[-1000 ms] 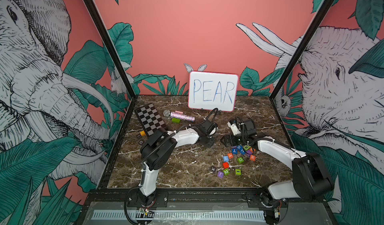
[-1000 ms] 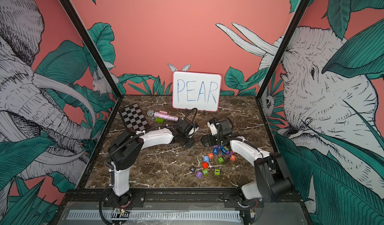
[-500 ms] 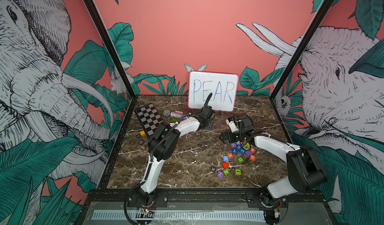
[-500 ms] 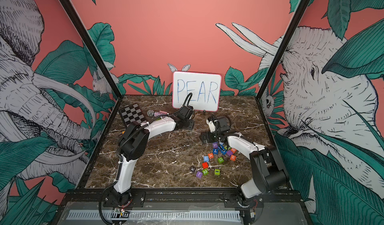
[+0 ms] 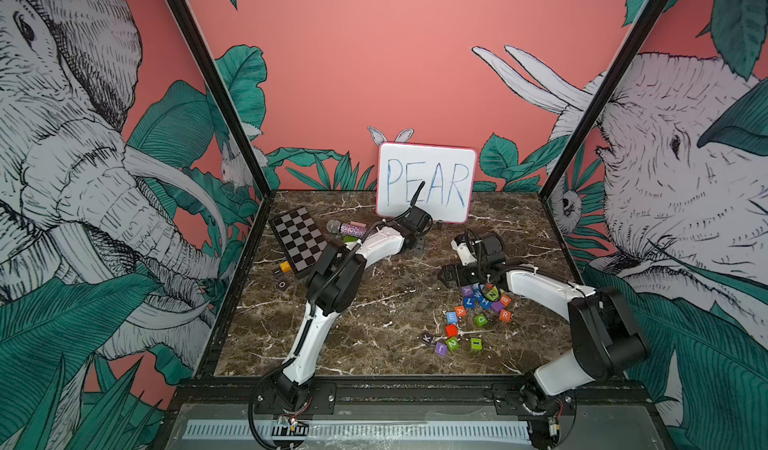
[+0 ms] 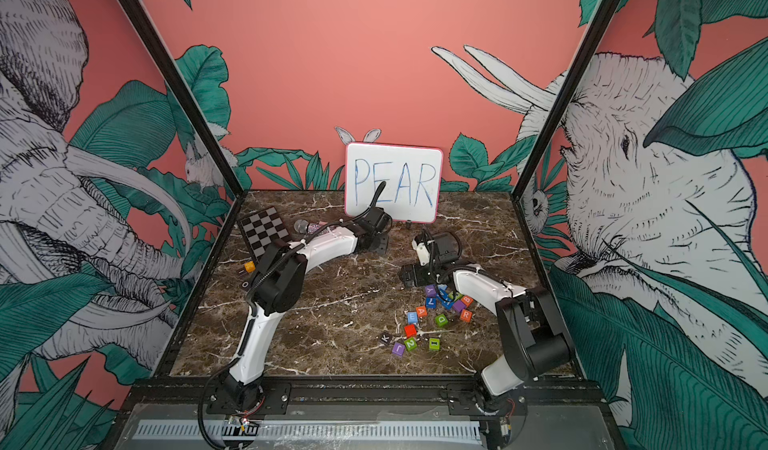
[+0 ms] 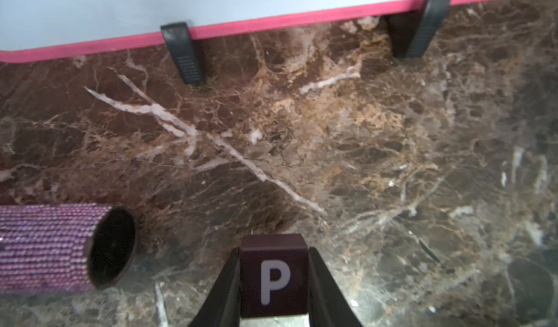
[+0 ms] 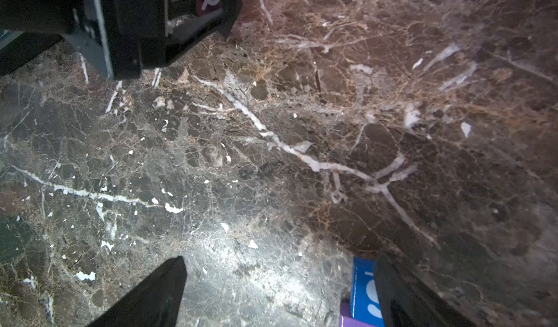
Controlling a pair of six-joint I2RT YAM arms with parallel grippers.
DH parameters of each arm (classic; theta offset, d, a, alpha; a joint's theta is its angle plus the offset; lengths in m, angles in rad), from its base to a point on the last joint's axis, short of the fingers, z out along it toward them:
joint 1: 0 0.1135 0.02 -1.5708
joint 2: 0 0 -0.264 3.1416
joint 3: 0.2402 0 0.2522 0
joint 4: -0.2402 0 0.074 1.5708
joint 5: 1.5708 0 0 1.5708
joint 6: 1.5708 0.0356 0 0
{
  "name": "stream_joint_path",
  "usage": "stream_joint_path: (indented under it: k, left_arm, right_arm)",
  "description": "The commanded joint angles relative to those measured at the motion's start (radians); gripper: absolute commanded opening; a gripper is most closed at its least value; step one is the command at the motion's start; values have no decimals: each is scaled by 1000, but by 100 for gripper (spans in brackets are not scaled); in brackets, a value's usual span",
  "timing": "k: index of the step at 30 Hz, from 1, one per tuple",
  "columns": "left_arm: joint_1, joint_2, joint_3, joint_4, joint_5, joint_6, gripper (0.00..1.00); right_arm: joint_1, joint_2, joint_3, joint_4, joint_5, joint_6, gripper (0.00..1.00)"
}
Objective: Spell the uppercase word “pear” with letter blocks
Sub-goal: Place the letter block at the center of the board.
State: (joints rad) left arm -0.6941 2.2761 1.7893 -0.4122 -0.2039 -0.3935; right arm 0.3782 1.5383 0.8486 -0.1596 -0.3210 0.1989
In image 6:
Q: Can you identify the orange R letter block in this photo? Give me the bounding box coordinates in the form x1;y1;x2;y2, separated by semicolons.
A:
460;309;473;323

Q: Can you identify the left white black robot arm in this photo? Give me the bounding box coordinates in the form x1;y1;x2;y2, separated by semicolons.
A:
228;182;392;387

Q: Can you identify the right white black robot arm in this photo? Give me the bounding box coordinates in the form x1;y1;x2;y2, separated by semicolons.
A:
399;229;575;397

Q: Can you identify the green D letter block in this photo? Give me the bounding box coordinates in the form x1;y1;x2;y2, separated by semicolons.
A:
435;314;449;328

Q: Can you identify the red letter block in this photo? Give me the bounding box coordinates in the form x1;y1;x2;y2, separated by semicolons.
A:
404;324;418;338

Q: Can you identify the green N letter block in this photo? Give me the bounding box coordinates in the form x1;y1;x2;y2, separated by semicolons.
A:
404;337;418;351

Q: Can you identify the purple glitter microphone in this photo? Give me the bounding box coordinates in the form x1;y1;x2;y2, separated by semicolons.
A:
294;219;333;236

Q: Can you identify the pink framed whiteboard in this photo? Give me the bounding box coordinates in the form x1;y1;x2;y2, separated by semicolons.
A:
344;142;443;224

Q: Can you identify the black white checkered board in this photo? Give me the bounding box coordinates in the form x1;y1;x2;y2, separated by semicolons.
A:
237;206;291;262

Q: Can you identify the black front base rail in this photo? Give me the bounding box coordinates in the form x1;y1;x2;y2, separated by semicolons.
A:
121;375;608;418

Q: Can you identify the black frame post right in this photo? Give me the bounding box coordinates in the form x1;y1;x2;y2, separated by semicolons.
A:
512;0;621;204

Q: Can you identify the black frame post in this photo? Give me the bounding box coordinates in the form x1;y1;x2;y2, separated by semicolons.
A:
117;0;244;198
512;0;621;204

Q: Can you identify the black frame post left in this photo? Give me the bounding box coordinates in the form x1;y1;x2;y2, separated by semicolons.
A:
117;0;244;198

